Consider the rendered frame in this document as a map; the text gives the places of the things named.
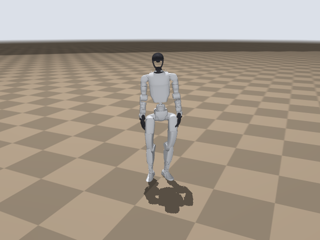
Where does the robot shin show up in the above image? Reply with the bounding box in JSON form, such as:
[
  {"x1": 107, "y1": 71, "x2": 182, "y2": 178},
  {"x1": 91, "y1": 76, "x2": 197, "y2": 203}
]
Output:
[
  {"x1": 163, "y1": 146, "x2": 174, "y2": 173},
  {"x1": 146, "y1": 149, "x2": 155, "y2": 174}
]

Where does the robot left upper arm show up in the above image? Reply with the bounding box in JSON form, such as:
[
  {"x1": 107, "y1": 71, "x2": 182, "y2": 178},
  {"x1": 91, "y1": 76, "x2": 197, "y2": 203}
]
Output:
[{"x1": 168, "y1": 73, "x2": 180, "y2": 100}]

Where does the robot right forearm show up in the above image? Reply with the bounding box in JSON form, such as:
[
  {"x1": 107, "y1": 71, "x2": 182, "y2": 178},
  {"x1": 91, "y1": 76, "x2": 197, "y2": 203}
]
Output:
[{"x1": 138, "y1": 95, "x2": 147, "y2": 119}]

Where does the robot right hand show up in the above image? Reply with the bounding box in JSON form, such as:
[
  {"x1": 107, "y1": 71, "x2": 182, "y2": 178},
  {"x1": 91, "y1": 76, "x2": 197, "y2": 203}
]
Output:
[{"x1": 139, "y1": 115, "x2": 146, "y2": 130}]

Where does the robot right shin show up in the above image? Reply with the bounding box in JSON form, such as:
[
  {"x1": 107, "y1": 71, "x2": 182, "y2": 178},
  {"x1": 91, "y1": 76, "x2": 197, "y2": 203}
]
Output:
[{"x1": 146, "y1": 149, "x2": 155, "y2": 174}]

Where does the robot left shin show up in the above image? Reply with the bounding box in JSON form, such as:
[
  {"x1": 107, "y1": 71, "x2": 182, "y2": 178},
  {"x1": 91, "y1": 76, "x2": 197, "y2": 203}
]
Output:
[{"x1": 163, "y1": 146, "x2": 174, "y2": 173}]

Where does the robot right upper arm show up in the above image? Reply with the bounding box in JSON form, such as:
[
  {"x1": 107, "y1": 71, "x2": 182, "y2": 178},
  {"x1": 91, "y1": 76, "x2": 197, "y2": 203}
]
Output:
[{"x1": 140, "y1": 74, "x2": 149, "y2": 101}]

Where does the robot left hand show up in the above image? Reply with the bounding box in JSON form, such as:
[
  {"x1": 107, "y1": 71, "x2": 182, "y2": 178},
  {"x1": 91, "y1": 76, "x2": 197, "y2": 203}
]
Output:
[{"x1": 175, "y1": 113, "x2": 182, "y2": 127}]

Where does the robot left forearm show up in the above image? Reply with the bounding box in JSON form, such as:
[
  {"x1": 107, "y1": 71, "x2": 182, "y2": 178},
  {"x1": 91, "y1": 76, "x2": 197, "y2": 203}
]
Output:
[{"x1": 174, "y1": 93, "x2": 183, "y2": 116}]

